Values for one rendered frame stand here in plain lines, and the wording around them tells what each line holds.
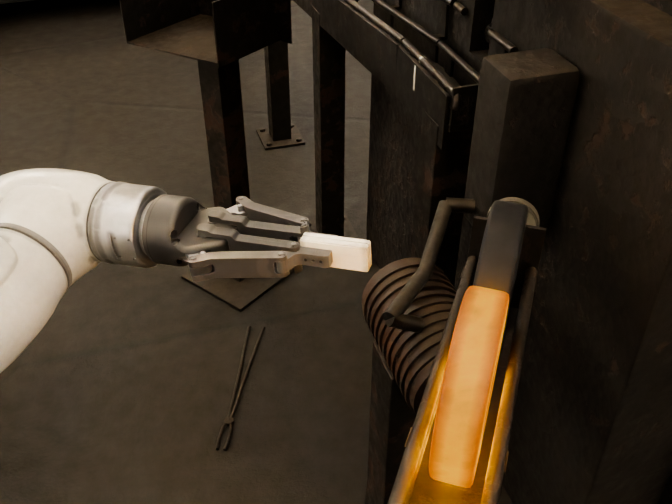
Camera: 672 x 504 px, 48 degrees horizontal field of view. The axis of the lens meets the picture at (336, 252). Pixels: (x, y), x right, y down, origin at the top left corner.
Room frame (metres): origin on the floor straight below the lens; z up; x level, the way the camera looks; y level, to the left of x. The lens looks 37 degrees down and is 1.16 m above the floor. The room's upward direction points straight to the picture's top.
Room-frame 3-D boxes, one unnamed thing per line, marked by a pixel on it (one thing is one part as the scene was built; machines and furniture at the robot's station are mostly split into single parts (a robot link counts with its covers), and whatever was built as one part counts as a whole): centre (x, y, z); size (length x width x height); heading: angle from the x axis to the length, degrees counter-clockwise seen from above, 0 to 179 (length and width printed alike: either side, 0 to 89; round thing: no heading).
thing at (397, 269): (0.72, -0.12, 0.27); 0.22 x 0.13 x 0.53; 17
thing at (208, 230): (0.61, 0.09, 0.70); 0.11 x 0.01 x 0.04; 70
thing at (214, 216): (0.63, 0.08, 0.70); 0.11 x 0.01 x 0.04; 73
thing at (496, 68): (0.85, -0.24, 0.68); 0.11 x 0.08 x 0.24; 107
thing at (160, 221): (0.64, 0.15, 0.69); 0.09 x 0.08 x 0.07; 72
